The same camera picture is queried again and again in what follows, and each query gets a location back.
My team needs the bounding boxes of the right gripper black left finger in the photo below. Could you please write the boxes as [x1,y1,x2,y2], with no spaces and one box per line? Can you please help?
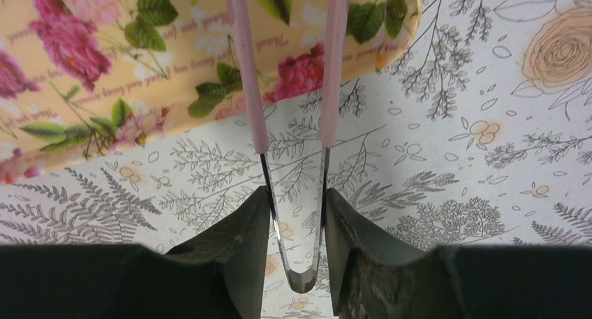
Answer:
[1,187,270,318]

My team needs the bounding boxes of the floral grey tablecloth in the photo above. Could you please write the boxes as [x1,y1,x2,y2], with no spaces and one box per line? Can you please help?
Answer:
[1,0,591,318]

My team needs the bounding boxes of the floral yellow tray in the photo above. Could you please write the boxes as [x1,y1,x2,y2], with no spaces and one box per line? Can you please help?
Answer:
[1,0,422,185]

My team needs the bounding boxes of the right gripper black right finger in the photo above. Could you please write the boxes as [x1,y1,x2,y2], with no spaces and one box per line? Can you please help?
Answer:
[325,188,591,318]

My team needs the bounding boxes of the pink handled metal tongs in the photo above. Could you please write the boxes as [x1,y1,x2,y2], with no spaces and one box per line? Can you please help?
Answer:
[226,0,350,294]

